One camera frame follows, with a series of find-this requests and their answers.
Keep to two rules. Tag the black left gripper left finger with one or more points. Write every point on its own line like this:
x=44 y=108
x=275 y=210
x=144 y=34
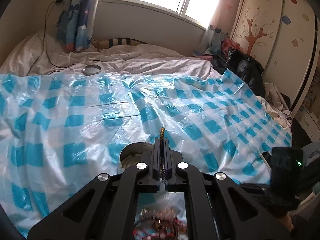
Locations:
x=149 y=169

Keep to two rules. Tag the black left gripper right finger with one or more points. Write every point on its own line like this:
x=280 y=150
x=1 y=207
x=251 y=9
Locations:
x=178 y=175

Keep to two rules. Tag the round silver metal tin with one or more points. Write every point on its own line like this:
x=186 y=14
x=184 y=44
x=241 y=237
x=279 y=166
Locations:
x=131 y=154

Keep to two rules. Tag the smartphone on bed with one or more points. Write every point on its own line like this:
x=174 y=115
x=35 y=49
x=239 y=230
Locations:
x=266 y=157

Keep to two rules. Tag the blue white checkered plastic sheet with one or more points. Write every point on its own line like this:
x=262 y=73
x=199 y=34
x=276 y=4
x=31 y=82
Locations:
x=59 y=131

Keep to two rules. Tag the black plastic bag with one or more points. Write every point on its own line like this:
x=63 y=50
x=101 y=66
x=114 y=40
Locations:
x=248 y=69

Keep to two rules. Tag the round silver tin lid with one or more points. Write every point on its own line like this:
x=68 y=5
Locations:
x=91 y=69

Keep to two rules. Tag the striped pillow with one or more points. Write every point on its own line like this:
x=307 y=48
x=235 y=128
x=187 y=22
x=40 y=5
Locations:
x=115 y=42

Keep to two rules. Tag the pile of colourful clothes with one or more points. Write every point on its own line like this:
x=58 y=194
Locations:
x=214 y=47

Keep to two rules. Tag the white wardrobe with tree decal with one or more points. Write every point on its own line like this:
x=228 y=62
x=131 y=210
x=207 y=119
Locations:
x=283 y=36

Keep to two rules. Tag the white bed sheet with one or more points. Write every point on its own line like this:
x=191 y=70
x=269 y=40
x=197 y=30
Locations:
x=42 y=54

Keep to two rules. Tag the blue cartoon curtain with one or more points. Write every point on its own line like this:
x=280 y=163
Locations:
x=75 y=25

